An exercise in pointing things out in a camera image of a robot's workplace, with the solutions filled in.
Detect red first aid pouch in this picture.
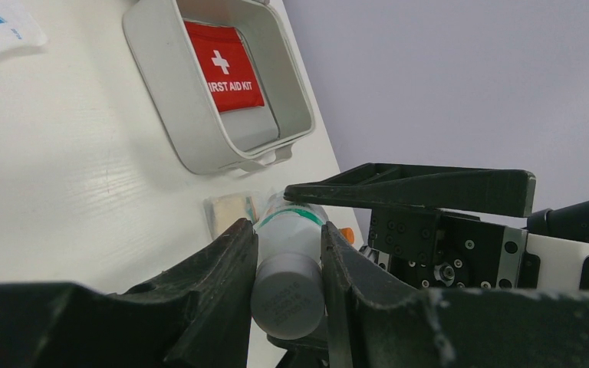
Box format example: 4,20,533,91
184,21,265,113

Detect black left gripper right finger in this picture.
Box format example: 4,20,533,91
321,223,589,367

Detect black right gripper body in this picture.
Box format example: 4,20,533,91
367,209,528,289

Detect white plastic bottle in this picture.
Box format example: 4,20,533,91
250,192,329,340

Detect white blue label packet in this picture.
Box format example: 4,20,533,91
0,1,48,54

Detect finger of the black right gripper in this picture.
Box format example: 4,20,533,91
284,163,536,218

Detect beige gauze packet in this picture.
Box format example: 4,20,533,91
202,191,265,239

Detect grey open storage box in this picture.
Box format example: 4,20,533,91
122,1,316,175

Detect brown bottle orange cap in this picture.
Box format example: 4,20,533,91
339,227,355,245

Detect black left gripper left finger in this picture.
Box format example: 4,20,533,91
0,218,258,367

